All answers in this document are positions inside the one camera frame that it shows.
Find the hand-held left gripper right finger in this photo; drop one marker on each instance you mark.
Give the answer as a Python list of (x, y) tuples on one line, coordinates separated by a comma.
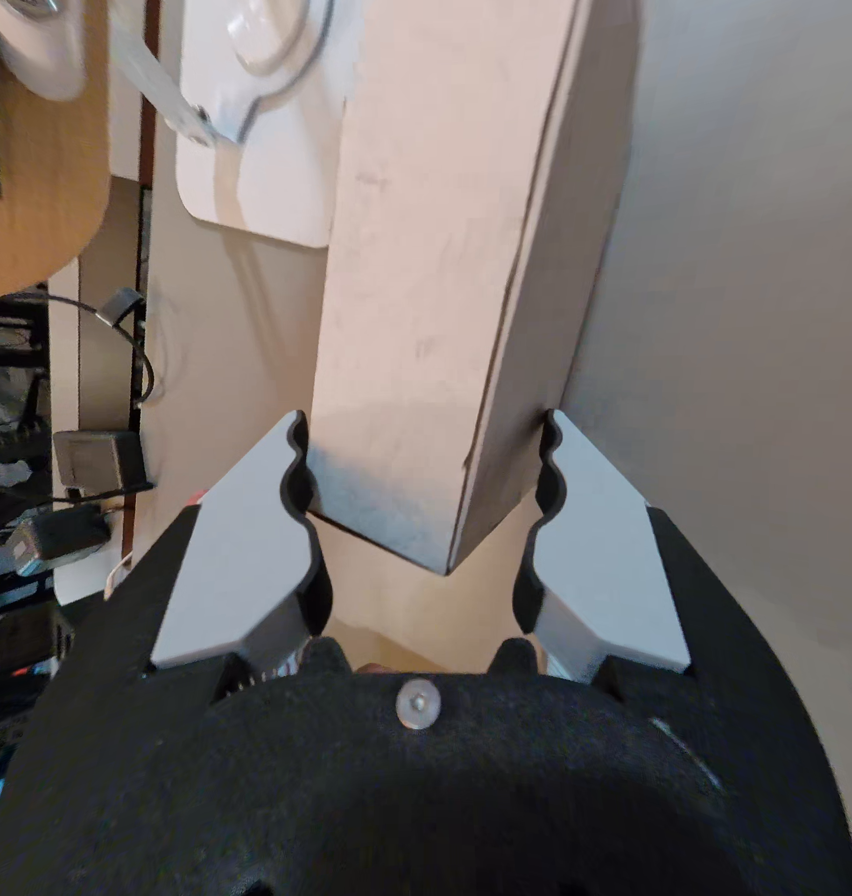
[(608, 560)]

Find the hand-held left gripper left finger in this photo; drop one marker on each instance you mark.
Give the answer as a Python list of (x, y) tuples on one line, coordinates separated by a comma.
[(230, 560)]

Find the white cardboard mailer box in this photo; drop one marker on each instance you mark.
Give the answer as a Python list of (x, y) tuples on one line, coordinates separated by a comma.
[(433, 280)]

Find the grey desk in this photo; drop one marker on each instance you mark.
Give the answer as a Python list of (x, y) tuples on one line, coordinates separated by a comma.
[(748, 280)]

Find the black battery charger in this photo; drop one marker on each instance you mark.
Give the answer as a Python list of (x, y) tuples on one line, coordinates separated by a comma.
[(58, 539)]

